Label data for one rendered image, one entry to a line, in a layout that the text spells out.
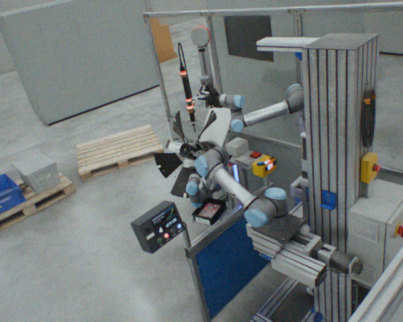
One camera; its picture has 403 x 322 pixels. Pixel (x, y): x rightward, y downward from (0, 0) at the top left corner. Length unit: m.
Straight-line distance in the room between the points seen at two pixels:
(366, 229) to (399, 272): 1.39
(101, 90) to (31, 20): 1.74
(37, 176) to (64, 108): 3.06
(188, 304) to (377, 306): 2.78
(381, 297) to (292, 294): 2.39
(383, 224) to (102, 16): 6.92
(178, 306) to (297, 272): 1.46
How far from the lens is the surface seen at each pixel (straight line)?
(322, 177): 2.12
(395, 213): 2.11
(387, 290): 0.69
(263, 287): 3.39
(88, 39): 8.04
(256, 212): 2.06
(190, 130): 4.06
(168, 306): 3.41
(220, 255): 2.82
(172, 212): 2.26
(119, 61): 8.29
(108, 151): 5.88
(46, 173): 5.26
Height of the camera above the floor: 2.50
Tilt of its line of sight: 28 degrees down
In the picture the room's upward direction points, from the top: 11 degrees counter-clockwise
